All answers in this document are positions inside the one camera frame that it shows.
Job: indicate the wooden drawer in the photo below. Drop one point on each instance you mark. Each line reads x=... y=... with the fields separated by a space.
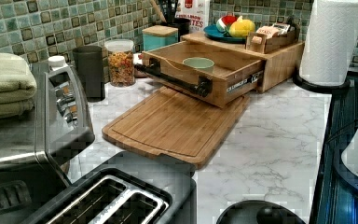
x=232 y=75

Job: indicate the wooden drawer cabinet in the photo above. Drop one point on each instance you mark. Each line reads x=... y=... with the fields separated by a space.
x=280 y=64

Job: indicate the wooden cutting board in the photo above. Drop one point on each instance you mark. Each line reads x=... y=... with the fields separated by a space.
x=171 y=123

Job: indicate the green ceramic bowl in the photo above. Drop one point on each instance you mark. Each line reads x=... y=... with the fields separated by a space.
x=200 y=63

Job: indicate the teal canister wooden lid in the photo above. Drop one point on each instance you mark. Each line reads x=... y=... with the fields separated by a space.
x=159 y=36

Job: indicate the clear jar with pasta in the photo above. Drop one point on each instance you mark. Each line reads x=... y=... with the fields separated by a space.
x=120 y=62

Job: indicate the blue plate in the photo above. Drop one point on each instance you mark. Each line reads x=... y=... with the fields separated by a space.
x=212 y=32

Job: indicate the black utensil holder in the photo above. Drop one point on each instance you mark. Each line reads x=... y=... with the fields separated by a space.
x=169 y=9

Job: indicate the black slot toaster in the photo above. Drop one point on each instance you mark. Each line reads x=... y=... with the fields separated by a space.
x=126 y=189

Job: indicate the wooden spoon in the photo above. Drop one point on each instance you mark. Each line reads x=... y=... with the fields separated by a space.
x=157 y=9

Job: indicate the toy watermelon slice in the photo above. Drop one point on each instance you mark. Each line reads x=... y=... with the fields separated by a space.
x=223 y=23

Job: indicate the red white cardboard box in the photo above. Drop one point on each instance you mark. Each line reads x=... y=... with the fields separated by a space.
x=197 y=11

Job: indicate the yellow toy fruit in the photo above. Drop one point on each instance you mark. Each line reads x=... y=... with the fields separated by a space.
x=241 y=27

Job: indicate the dark grey cup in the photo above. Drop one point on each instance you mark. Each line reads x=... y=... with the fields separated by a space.
x=89 y=67

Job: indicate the black round kettle lid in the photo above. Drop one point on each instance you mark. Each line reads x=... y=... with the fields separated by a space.
x=258 y=212

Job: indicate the white capped bottle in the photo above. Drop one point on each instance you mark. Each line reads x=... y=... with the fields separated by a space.
x=56 y=62

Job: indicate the stainless toaster oven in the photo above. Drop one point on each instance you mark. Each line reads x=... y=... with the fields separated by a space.
x=35 y=145

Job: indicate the folded green towel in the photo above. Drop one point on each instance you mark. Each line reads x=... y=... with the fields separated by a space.
x=17 y=86

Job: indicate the paper towel roll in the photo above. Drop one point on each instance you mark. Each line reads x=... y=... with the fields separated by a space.
x=330 y=41

